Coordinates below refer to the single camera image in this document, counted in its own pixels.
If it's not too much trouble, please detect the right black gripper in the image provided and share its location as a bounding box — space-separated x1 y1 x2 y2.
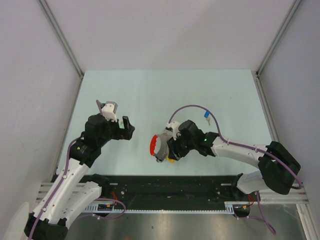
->
166 131 196 161

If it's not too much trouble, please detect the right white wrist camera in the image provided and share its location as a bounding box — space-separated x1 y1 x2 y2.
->
165 121 181 140

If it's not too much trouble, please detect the key with blue cap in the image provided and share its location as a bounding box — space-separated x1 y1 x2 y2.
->
204 111 211 126

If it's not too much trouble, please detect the red handled metal key holder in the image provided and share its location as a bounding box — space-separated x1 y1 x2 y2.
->
149 129 171 163

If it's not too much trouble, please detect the white cable duct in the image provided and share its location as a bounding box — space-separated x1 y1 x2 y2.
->
82 202 247 216

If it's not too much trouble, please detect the aluminium corner post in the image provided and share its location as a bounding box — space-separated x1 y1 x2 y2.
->
255 0 303 77
36 0 84 80

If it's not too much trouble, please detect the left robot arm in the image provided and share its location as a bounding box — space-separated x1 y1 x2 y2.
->
24 113 135 240

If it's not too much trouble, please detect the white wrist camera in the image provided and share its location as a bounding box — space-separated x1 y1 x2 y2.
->
165 121 181 140
101 101 118 122

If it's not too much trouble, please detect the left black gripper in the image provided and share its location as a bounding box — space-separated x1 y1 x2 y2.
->
97 114 134 147

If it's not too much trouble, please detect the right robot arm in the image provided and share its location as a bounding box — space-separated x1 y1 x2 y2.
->
165 120 301 201

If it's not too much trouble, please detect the left aluminium corner post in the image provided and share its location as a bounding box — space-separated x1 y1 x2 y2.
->
36 0 84 80

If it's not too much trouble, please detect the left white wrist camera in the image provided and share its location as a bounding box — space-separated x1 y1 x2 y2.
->
101 101 118 122

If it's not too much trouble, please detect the right aluminium corner post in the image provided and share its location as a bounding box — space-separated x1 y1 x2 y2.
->
255 0 303 77

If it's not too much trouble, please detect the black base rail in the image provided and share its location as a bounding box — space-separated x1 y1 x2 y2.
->
51 174 253 211

